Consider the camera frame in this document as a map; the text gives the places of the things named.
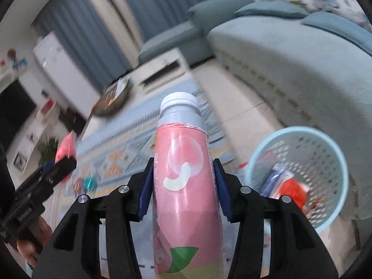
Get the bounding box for pink peach drink bottle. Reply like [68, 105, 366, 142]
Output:
[153, 92, 226, 278]

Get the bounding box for black television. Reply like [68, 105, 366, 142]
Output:
[0, 80, 37, 152]

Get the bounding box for white blue milk carton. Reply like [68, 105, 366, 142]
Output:
[259, 163, 294, 197]

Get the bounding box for blue fabric sofa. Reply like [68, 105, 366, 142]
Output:
[137, 0, 372, 219]

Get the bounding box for blue patterned rug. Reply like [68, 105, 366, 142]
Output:
[49, 75, 271, 279]

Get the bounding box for green potted plant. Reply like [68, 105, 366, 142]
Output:
[37, 135, 59, 166]

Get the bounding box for person's hand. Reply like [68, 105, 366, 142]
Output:
[16, 216, 54, 268]

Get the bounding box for white coffee table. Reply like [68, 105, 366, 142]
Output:
[78, 48, 191, 140]

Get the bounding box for light blue plastic basket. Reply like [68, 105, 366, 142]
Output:
[243, 126, 349, 233]

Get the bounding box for blue seat cushion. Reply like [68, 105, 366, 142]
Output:
[234, 1, 310, 19]
[301, 12, 372, 56]

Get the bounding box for pink wrapper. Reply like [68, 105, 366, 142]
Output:
[55, 132, 76, 163]

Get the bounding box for orange red plastic bag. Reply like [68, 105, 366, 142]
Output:
[279, 178, 310, 210]

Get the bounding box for dark oval bowl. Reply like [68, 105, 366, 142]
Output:
[91, 77, 133, 117]

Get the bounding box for white standing air conditioner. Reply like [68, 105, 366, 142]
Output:
[33, 32, 100, 120]

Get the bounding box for blue window curtains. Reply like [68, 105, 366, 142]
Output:
[33, 0, 205, 91]

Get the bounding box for white tv shelf unit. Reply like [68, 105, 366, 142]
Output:
[6, 98, 60, 187]

